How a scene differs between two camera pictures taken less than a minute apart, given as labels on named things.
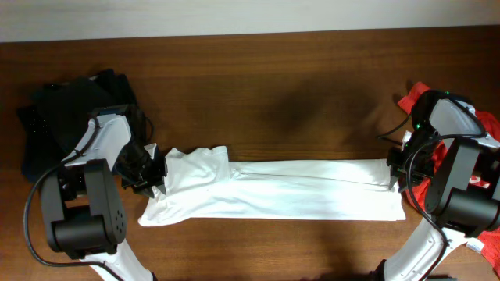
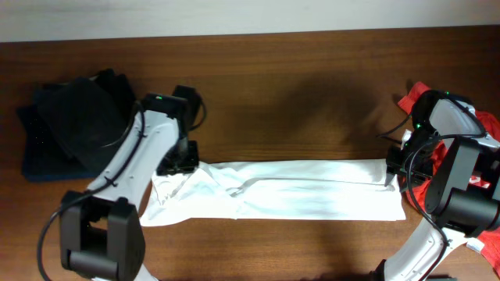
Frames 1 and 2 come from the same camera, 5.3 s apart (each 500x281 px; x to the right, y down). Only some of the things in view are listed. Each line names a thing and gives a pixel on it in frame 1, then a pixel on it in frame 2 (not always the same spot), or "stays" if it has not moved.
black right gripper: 395,165 stays
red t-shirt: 489,240 stays
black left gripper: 156,177 to 187,166
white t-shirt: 205,183 stays
